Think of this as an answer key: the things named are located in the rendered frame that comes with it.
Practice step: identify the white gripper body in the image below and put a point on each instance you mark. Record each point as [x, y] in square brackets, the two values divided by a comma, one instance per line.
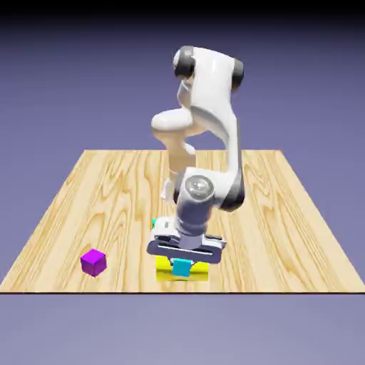
[159, 248]

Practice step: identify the small cyan cube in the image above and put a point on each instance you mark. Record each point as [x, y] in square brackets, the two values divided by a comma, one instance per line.
[181, 268]

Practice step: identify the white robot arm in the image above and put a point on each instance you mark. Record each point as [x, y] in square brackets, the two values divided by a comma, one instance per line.
[212, 94]

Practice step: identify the small green cube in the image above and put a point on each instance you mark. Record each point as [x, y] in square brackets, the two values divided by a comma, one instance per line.
[153, 222]

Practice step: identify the small purple cube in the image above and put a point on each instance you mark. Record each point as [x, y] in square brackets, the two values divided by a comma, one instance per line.
[93, 262]

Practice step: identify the large yellow box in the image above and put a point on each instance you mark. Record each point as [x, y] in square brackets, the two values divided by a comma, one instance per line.
[164, 269]

